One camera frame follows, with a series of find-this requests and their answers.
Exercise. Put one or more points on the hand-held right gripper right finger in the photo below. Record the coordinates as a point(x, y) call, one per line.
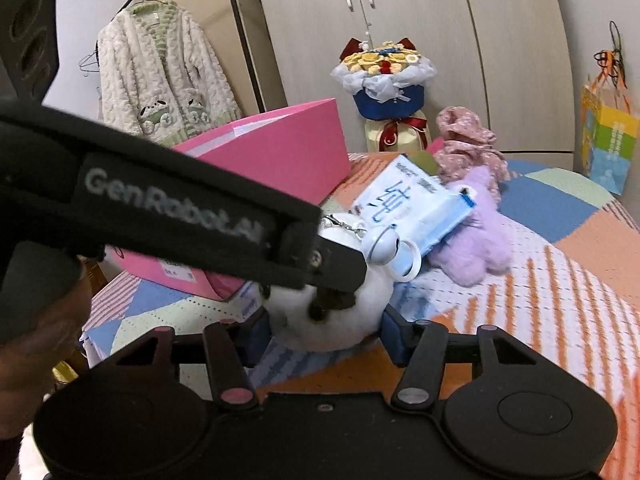
point(395, 340)

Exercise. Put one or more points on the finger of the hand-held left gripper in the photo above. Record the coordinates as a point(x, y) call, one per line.
point(340, 267)

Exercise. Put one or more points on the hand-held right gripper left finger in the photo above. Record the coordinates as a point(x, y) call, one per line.
point(255, 335)

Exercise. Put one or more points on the white and pink tissue packet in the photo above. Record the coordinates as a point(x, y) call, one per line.
point(240, 302)

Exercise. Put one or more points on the white panda plush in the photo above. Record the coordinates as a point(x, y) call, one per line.
point(320, 332)

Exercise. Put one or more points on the blue and white tissue packet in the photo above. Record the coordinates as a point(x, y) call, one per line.
point(400, 200)

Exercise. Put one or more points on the pink storage box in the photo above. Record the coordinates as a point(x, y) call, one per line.
point(300, 150)

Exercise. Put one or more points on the purple plush toy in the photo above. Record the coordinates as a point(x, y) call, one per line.
point(480, 240)

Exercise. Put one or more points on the pink floral cloth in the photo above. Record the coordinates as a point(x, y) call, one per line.
point(465, 135)

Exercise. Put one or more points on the person's left hand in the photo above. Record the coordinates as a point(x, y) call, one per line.
point(35, 370)

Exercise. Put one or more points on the cream fluffy cardigan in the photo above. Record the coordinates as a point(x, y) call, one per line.
point(165, 75)

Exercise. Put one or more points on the cream vase with red ribbon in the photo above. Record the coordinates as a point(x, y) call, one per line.
point(375, 135)

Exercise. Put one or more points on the patchwork blanket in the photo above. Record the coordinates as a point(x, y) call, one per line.
point(550, 285)

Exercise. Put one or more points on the black clothes rack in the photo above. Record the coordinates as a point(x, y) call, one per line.
point(245, 40)

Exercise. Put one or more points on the knitted flower bouquet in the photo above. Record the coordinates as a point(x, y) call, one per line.
point(380, 65)

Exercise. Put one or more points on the beige wardrobe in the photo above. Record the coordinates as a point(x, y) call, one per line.
point(425, 10)

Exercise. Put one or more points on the colourful gift bag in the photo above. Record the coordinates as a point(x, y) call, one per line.
point(610, 135)

